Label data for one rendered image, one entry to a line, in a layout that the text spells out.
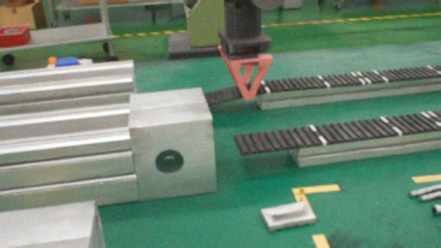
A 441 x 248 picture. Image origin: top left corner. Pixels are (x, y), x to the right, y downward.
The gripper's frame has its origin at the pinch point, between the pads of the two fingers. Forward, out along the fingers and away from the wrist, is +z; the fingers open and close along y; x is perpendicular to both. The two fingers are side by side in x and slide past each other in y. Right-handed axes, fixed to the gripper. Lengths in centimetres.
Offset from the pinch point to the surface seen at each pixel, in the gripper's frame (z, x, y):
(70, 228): -6.1, -21.8, 40.1
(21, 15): 64, -154, -477
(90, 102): -2.4, -24.0, 4.8
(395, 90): 2.4, 25.8, 2.2
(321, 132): -0.1, 5.9, 18.6
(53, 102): -2.9, -29.1, 4.7
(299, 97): 2.0, 8.9, 1.4
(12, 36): 46, -113, -280
